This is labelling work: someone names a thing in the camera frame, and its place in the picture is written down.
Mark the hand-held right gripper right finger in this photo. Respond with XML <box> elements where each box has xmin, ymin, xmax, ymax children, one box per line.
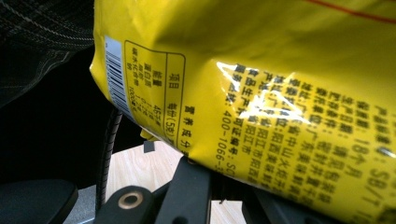
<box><xmin>242</xmin><ymin>186</ymin><xmax>344</xmax><ymax>224</ymax></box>

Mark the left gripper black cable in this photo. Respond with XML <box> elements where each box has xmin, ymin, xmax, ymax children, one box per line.
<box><xmin>95</xmin><ymin>106</ymin><xmax>124</xmax><ymax>213</ymax></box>

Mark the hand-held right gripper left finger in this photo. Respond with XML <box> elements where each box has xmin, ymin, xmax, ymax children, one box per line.
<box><xmin>154</xmin><ymin>156</ymin><xmax>214</xmax><ymax>224</ymax></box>

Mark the grey tape piece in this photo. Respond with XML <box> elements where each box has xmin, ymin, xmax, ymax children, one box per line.
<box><xmin>143</xmin><ymin>140</ymin><xmax>157</xmax><ymax>154</ymax></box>

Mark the yellow spouted seasoning pouch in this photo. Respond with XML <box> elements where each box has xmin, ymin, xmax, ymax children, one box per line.
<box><xmin>89</xmin><ymin>0</ymin><xmax>396</xmax><ymax>224</ymax></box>

